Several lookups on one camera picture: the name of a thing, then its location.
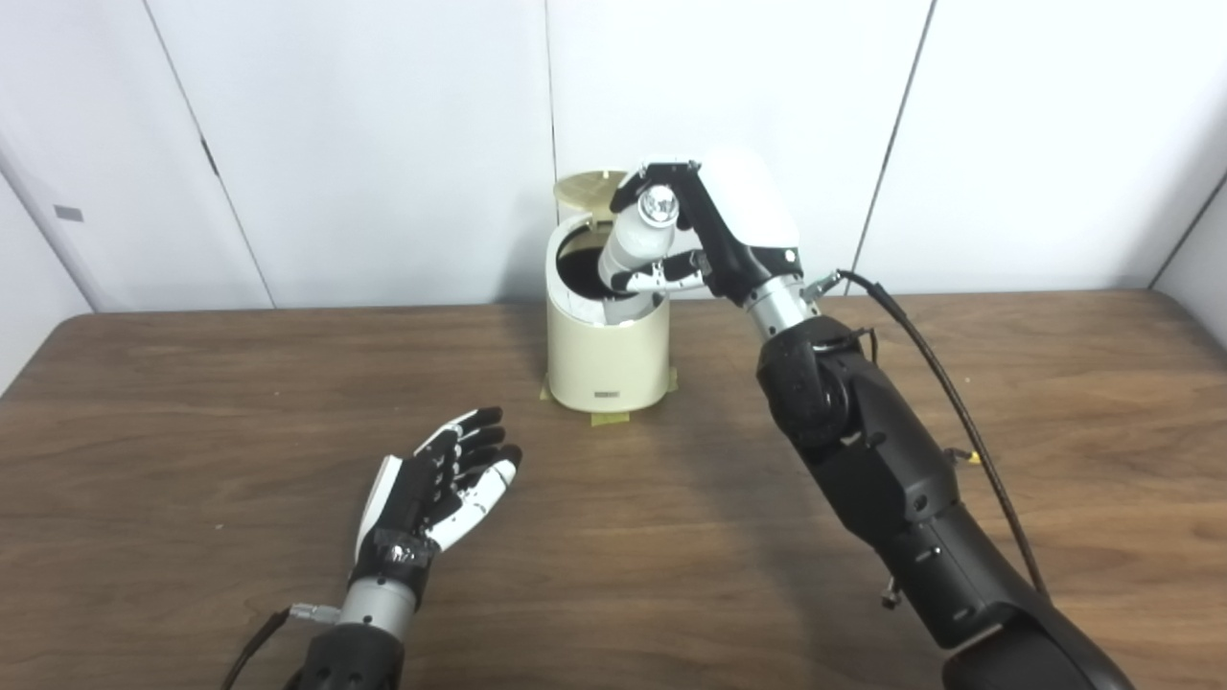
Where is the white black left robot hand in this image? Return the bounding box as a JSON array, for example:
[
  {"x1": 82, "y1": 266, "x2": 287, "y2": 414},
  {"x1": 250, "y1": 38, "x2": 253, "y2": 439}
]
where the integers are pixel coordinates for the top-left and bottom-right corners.
[{"x1": 350, "y1": 407, "x2": 523, "y2": 603}]

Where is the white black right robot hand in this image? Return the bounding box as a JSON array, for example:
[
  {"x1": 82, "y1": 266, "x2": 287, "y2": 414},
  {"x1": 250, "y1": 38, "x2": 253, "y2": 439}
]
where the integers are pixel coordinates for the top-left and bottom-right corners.
[{"x1": 609, "y1": 149, "x2": 806, "y2": 308}]

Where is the small white plastic bottle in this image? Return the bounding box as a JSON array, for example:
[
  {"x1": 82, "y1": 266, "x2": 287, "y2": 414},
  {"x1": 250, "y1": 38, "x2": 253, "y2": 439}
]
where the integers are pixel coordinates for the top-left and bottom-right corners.
[{"x1": 596, "y1": 184, "x2": 683, "y2": 293}]

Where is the cream round bin lid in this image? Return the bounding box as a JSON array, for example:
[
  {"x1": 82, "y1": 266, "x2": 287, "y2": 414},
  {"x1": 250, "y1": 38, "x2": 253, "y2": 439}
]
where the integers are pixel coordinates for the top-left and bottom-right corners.
[{"x1": 554, "y1": 170, "x2": 630, "y2": 231}]

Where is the cream-colored bin body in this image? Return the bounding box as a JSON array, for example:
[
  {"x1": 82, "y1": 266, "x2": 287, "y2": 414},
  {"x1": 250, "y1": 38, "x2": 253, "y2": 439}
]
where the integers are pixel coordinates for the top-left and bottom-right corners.
[{"x1": 544, "y1": 213, "x2": 672, "y2": 415}]

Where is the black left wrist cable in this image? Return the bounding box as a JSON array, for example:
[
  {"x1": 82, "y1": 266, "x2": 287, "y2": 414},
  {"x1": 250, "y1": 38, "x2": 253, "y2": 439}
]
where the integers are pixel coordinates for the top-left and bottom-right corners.
[{"x1": 220, "y1": 602, "x2": 343, "y2": 690}]

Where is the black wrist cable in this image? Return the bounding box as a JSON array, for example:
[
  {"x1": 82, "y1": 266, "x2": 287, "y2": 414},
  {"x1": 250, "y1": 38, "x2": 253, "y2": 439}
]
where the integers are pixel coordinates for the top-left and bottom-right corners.
[
  {"x1": 803, "y1": 270, "x2": 1052, "y2": 601},
  {"x1": 220, "y1": 602, "x2": 343, "y2": 690}
]

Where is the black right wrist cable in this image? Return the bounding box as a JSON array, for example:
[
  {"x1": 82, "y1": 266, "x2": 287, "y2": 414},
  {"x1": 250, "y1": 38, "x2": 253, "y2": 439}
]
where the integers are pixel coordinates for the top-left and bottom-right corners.
[{"x1": 803, "y1": 270, "x2": 1052, "y2": 601}]

